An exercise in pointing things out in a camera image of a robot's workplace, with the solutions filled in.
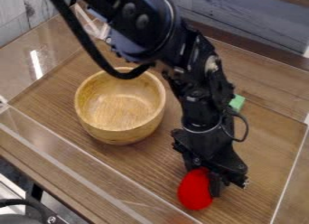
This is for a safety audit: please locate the green rectangular block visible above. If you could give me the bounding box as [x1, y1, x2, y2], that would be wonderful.
[228, 94, 244, 112]

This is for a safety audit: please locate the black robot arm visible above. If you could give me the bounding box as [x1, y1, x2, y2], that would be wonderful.
[49, 0, 248, 197]

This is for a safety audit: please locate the clear acrylic corner stand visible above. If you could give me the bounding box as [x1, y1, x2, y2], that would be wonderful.
[73, 4, 109, 41]

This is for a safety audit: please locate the black cable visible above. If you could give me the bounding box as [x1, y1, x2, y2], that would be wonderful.
[0, 198, 49, 224]

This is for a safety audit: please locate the clear acrylic tray wall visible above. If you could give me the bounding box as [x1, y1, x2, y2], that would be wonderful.
[0, 98, 201, 224]

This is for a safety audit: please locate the wooden bowl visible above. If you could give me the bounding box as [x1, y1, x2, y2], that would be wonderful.
[73, 71, 167, 145]

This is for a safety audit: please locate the red plush strawberry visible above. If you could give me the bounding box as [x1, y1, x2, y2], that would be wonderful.
[177, 168, 212, 210]

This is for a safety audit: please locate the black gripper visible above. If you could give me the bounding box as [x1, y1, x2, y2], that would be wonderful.
[169, 125, 250, 199]

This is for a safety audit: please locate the black table leg bracket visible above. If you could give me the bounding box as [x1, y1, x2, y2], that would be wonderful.
[25, 183, 68, 224]

